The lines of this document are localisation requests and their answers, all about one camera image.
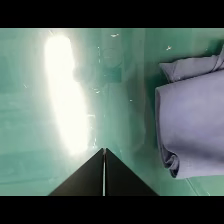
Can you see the lavender blue shirt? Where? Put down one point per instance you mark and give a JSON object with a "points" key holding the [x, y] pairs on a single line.
{"points": [[193, 120]]}

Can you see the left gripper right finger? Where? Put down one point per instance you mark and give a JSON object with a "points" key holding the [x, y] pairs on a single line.
{"points": [[123, 181]]}

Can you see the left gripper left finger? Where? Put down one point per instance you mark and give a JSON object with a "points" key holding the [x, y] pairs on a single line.
{"points": [[88, 181]]}

